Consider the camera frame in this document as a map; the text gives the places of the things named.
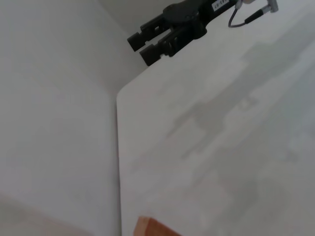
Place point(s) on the wooden dispenser stand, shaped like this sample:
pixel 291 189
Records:
pixel 152 227

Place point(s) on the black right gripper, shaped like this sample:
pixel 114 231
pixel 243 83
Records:
pixel 194 17

